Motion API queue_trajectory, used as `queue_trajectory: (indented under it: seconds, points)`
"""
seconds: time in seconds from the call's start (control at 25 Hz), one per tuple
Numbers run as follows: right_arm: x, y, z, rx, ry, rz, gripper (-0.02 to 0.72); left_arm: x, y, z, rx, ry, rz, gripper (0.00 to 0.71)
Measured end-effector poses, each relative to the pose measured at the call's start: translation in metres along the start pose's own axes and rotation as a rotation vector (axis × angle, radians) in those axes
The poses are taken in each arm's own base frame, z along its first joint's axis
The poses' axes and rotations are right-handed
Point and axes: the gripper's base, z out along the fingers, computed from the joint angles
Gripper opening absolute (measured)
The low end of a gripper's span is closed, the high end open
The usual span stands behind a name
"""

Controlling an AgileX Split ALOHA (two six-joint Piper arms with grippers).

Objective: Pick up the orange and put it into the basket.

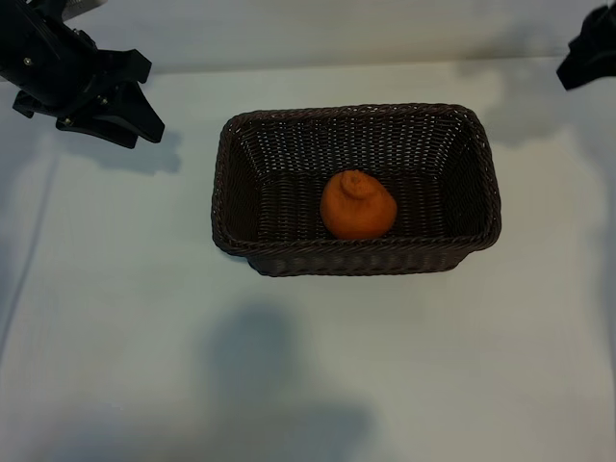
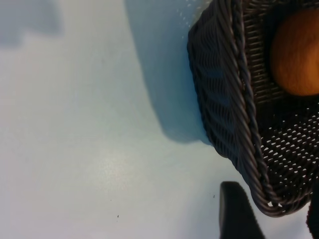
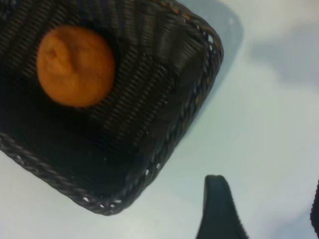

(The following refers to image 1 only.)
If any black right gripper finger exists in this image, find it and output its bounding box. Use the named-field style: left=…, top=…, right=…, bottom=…
left=565, top=47, right=616, bottom=92
left=556, top=5, right=610, bottom=91

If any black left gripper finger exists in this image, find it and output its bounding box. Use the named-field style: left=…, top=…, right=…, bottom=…
left=55, top=113, right=141, bottom=151
left=95, top=80, right=167, bottom=144

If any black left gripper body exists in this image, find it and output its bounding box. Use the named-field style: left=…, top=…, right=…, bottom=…
left=0, top=0, right=153, bottom=122

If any dark brown wicker basket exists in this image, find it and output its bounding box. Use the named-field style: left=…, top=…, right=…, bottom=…
left=210, top=101, right=503, bottom=277

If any orange fruit with knob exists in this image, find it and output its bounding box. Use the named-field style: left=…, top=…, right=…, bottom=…
left=320, top=168, right=399, bottom=241

